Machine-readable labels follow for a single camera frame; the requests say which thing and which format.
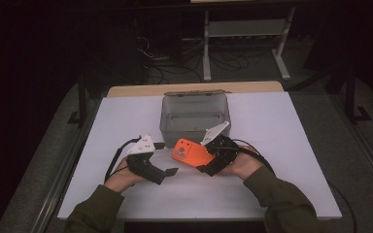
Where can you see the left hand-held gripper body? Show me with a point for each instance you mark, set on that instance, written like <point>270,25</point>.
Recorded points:
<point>142,165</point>

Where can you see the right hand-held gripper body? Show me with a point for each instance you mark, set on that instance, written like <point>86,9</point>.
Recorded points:
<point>223,155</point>

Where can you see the orange phone case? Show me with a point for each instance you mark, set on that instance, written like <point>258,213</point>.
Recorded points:
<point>191,152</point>

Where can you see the clear grey lidded box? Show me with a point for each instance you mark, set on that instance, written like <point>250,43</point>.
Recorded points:
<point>191,106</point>

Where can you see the person's right hand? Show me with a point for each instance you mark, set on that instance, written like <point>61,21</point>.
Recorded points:
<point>244,165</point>

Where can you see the person's left hand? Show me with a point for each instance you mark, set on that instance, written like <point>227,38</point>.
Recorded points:
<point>121,179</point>

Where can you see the black metal stand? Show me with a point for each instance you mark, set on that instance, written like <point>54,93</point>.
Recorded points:
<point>82,97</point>
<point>350,97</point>

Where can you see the white metal stand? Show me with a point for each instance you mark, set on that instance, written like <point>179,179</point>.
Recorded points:
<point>246,28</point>

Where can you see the metal frame rail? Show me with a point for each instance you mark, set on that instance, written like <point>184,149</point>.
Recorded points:
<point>56,187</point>
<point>369,155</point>

